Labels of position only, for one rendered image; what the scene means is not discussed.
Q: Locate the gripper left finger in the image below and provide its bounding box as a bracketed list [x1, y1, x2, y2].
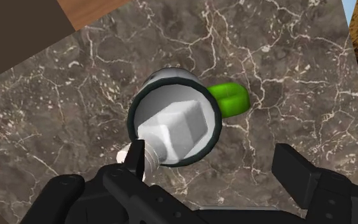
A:
[20, 139, 211, 224]

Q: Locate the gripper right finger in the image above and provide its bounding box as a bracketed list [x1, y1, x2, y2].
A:
[271, 143, 358, 224]

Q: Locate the white angular bottle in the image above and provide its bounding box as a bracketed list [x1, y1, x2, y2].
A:
[116, 99, 209, 183]

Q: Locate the white mug with green handle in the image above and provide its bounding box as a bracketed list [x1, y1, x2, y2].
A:
[126, 66, 251, 169]

